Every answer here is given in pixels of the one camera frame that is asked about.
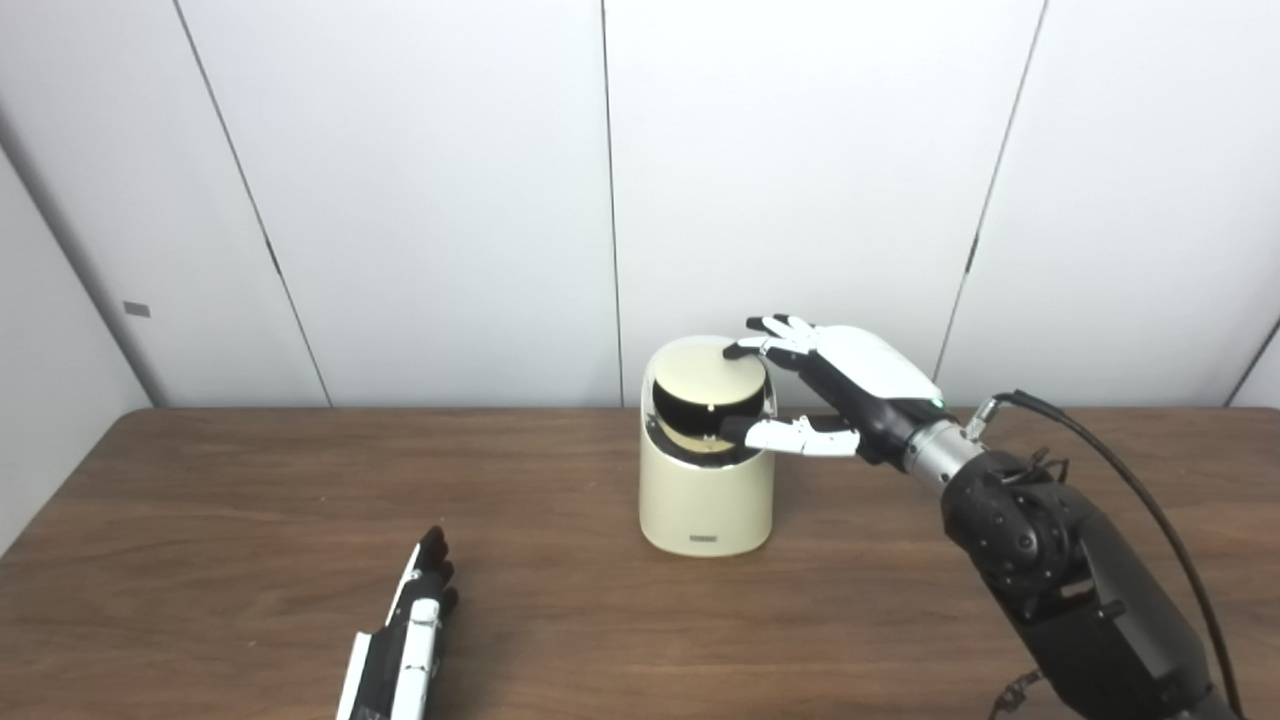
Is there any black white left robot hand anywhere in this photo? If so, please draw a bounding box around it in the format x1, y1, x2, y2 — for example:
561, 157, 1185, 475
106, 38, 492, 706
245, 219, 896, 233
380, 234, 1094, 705
335, 526, 460, 720

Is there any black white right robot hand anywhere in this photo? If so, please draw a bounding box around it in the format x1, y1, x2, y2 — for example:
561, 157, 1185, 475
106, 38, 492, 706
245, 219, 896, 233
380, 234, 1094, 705
722, 314, 946, 468

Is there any cream round bin lid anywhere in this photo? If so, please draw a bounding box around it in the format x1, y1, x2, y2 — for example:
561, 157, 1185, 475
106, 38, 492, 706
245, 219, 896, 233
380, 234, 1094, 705
652, 340, 768, 411

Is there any cream-colored round bin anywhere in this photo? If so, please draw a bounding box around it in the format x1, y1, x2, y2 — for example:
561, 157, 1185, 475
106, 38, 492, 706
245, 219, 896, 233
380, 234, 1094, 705
638, 336, 779, 558

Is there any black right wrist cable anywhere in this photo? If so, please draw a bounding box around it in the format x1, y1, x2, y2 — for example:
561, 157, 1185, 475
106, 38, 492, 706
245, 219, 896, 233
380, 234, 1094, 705
965, 390, 1247, 717

